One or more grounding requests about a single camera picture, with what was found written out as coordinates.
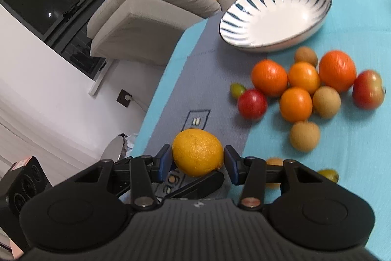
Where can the yellow lemon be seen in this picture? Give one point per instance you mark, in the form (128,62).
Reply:
(197,152)

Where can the small orange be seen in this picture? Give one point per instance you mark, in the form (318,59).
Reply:
(295,105)
(305,76)

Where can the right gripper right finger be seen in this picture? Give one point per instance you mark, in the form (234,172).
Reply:
(253,174)

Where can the small green fruit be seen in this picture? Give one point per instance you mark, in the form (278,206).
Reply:
(236,90)

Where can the large orange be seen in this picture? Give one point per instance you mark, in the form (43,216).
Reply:
(270,78)
(337,70)

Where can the brown kiwi top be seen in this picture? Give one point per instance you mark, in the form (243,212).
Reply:
(306,54)

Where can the brown kiwi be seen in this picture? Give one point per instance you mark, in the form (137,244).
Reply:
(306,54)
(304,136)
(326,102)

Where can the red apple small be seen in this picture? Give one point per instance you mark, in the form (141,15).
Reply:
(252,105)

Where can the grey sofa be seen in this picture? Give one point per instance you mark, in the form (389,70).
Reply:
(146,31)

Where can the blue grey tablecloth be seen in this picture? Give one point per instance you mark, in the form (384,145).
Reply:
(272,107)

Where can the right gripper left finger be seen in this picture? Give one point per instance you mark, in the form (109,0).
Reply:
(136,175)

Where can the red apple large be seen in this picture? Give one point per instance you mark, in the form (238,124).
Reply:
(368,90)

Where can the white blue striped bowl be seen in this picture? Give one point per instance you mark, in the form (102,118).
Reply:
(272,25)

